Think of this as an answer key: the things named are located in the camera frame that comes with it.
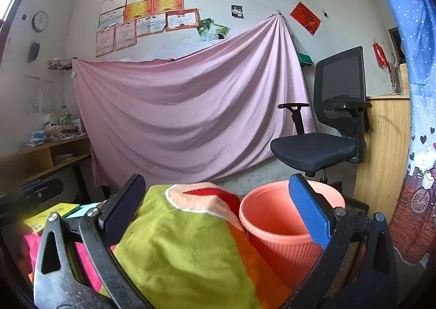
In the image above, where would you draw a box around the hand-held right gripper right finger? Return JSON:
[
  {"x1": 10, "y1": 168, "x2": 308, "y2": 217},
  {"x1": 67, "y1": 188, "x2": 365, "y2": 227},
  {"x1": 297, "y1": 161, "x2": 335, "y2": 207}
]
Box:
[{"x1": 283, "y1": 173, "x2": 399, "y2": 309}]

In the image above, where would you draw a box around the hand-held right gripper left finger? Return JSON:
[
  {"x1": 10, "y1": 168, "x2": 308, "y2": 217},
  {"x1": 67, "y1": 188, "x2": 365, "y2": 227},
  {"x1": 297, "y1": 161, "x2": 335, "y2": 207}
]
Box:
[{"x1": 33, "y1": 173, "x2": 150, "y2": 309}]

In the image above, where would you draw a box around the pink plastic bin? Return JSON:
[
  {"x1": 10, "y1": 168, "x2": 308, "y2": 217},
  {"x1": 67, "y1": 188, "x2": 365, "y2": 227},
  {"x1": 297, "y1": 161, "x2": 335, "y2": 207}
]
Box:
[{"x1": 239, "y1": 180, "x2": 346, "y2": 291}]

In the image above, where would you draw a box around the yellow book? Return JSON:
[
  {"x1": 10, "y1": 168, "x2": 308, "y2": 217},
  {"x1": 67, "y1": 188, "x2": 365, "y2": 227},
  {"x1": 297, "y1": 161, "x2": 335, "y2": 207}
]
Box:
[{"x1": 24, "y1": 203, "x2": 80, "y2": 233}]

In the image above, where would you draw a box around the wooden shelf desk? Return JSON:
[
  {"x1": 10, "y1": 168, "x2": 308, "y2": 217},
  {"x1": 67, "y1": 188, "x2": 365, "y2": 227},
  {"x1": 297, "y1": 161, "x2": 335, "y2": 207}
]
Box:
[{"x1": 0, "y1": 134, "x2": 92, "y2": 204}]

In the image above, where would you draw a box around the pile of loose papers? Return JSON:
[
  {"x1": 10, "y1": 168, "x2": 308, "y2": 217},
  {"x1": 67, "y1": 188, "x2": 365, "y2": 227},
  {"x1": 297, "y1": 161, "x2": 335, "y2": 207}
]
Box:
[{"x1": 25, "y1": 123, "x2": 86, "y2": 146}]

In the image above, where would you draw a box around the black office chair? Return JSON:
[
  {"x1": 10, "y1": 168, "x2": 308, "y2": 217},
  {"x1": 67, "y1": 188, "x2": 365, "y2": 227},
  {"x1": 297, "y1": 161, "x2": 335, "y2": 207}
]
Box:
[{"x1": 270, "y1": 46, "x2": 373, "y2": 187}]

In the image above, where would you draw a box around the colourful patchwork tablecloth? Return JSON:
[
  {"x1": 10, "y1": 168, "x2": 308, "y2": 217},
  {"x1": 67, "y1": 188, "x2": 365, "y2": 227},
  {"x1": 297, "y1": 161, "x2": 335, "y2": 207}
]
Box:
[{"x1": 20, "y1": 183, "x2": 293, "y2": 309}]

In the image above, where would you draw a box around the wooden cabinet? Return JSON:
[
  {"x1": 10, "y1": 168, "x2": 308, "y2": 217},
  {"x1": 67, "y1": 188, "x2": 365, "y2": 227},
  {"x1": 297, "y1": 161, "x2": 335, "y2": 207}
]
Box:
[{"x1": 354, "y1": 94, "x2": 413, "y2": 209}]

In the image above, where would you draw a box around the pink hanging sheet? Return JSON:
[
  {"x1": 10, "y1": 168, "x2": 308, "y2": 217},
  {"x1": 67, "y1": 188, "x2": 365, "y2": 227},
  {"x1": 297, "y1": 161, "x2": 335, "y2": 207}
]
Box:
[{"x1": 72, "y1": 14, "x2": 316, "y2": 188}]

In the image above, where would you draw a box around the black cap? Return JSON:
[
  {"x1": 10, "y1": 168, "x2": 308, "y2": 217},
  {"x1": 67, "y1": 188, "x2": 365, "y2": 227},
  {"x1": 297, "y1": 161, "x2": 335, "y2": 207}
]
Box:
[{"x1": 27, "y1": 42, "x2": 41, "y2": 63}]

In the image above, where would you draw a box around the blue dotted curtain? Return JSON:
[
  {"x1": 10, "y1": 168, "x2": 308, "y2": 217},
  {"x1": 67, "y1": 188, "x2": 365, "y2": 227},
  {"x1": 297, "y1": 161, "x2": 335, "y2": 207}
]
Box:
[{"x1": 361, "y1": 0, "x2": 436, "y2": 267}]

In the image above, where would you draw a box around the red paper decoration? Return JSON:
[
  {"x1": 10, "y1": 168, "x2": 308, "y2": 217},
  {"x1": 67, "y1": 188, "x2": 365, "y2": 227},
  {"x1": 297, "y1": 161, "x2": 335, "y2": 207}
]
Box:
[{"x1": 290, "y1": 1, "x2": 321, "y2": 36}]

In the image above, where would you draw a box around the green photo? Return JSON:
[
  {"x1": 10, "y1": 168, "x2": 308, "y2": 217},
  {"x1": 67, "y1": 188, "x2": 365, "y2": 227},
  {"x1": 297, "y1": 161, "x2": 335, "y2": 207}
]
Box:
[
  {"x1": 197, "y1": 19, "x2": 213, "y2": 40},
  {"x1": 206, "y1": 23, "x2": 229, "y2": 42}
]

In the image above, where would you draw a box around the wire wall rack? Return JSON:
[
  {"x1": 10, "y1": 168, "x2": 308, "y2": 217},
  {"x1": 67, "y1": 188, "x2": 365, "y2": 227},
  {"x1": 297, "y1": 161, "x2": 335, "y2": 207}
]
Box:
[{"x1": 48, "y1": 58, "x2": 77, "y2": 71}]

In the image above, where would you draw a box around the wall clock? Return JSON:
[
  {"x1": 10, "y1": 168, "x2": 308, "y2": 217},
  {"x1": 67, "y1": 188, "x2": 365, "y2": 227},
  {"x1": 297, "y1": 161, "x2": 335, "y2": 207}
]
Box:
[{"x1": 32, "y1": 11, "x2": 49, "y2": 33}]

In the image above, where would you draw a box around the group of wall certificates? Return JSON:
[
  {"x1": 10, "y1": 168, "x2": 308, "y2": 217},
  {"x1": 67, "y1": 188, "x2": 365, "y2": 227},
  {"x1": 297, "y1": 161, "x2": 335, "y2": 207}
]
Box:
[{"x1": 95, "y1": 0, "x2": 219, "y2": 57}]

